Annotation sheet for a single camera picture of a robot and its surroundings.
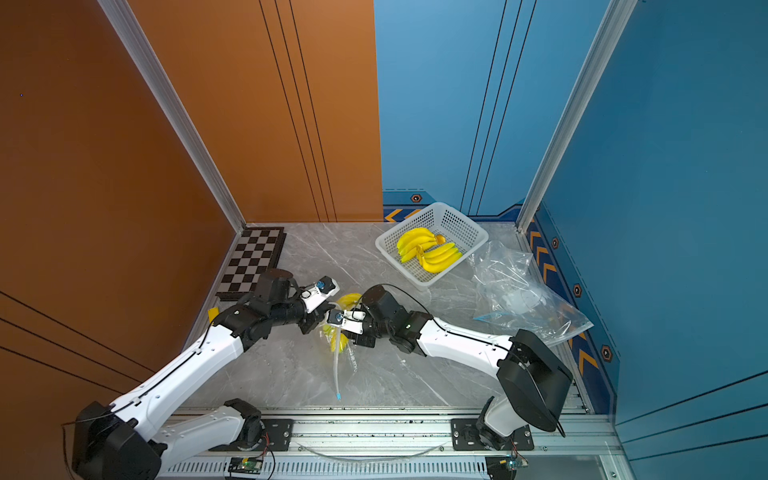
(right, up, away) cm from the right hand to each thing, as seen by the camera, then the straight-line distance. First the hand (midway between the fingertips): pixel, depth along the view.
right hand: (346, 319), depth 79 cm
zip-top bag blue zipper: (+54, 0, +12) cm, 56 cm away
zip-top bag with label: (-2, -4, -4) cm, 6 cm away
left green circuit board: (-23, -34, -7) cm, 41 cm away
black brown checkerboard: (-37, +19, +30) cm, 51 cm away
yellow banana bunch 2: (+29, +16, +25) cm, 41 cm away
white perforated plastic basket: (+31, +31, +37) cm, 57 cm away
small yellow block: (-46, -2, +17) cm, 49 cm away
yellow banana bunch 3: (-2, +3, +8) cm, 9 cm away
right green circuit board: (+41, -32, -9) cm, 53 cm away
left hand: (-4, +5, +1) cm, 7 cm away
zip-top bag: (+48, +7, +18) cm, 52 cm away
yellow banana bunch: (+21, +22, +28) cm, 41 cm away
